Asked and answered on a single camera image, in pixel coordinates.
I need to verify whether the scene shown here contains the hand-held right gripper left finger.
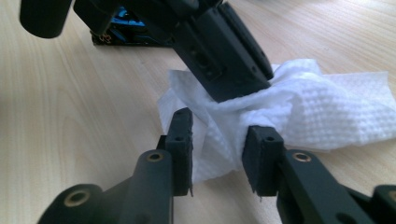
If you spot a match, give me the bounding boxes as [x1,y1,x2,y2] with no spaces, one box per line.
[117,106,194,224]

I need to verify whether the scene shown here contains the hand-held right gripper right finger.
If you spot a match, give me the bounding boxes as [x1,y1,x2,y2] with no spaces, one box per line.
[241,124,376,224]

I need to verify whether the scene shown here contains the blue toy car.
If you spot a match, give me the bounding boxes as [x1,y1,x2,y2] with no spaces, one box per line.
[91,7,173,49]

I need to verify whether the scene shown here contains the white wet wipe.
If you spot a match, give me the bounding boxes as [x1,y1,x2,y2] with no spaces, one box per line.
[156,58,396,185]

